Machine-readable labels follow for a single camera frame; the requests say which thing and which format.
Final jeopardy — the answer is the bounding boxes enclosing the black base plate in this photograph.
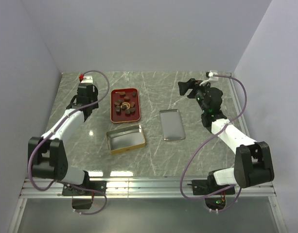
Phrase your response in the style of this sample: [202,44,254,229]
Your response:
[189,180,228,196]
[62,181,106,197]

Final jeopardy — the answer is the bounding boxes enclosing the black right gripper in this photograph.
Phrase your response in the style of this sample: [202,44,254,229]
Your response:
[178,79,213,114]

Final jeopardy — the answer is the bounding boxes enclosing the red rectangular tray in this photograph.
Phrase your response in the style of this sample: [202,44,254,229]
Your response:
[110,88,141,123]

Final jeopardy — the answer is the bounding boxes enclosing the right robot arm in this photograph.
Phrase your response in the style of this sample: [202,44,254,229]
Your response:
[178,78,275,194]

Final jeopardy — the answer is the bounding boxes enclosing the gold tin box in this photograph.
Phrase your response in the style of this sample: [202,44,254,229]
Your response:
[106,125,146,155]

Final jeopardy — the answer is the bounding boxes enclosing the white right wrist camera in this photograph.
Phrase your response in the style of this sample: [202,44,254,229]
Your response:
[199,70,219,86]

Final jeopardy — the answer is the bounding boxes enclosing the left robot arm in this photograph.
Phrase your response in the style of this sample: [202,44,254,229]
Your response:
[28,83,99,195]

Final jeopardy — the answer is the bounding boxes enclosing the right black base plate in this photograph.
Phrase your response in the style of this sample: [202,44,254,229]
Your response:
[189,180,228,196]

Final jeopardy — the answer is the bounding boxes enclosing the silver tin lid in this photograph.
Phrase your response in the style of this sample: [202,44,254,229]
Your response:
[159,109,185,141]

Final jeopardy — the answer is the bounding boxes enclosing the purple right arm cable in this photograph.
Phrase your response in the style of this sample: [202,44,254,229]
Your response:
[180,74,248,214]

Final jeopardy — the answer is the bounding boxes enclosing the aluminium mounting rail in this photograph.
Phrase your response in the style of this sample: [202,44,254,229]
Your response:
[19,177,276,199]

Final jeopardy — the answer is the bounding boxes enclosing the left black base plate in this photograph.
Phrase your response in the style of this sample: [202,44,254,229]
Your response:
[62,181,106,197]

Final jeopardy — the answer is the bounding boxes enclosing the black box under rail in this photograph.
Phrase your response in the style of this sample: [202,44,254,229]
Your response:
[71,199,93,210]

